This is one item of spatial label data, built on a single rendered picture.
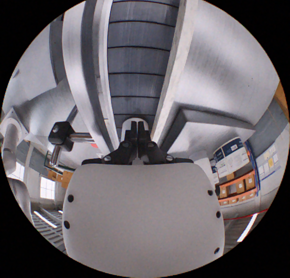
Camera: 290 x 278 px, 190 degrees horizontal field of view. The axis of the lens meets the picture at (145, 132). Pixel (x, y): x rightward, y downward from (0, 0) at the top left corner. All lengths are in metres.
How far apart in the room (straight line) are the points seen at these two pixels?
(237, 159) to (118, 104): 0.49
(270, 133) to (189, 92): 4.35
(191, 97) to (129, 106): 0.15
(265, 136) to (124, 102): 4.47
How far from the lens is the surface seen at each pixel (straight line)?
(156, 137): 0.17
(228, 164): 0.48
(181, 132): 0.24
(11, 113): 0.71
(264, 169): 4.44
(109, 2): 0.16
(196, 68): 0.21
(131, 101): 0.15
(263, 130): 4.49
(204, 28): 0.22
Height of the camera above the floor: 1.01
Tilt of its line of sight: 36 degrees down
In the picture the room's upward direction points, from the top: 176 degrees clockwise
